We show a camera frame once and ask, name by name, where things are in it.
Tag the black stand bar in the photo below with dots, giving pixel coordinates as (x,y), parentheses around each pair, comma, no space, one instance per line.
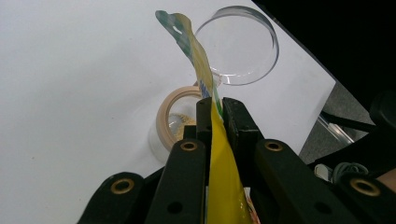
(348,122)

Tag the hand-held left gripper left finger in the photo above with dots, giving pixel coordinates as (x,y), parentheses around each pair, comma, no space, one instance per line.
(204,121)

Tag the yellow seasoning packet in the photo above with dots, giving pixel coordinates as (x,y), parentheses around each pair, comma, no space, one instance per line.
(224,174)

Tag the white plug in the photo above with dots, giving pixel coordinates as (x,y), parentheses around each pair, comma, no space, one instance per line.
(322,172)

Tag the yellowish powder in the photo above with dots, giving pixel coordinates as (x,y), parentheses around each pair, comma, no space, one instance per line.
(182,124)

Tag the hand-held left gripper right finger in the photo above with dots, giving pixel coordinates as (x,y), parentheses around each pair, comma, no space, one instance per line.
(239,127)

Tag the metal stand rail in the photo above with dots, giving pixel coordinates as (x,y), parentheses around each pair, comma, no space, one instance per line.
(336,130)

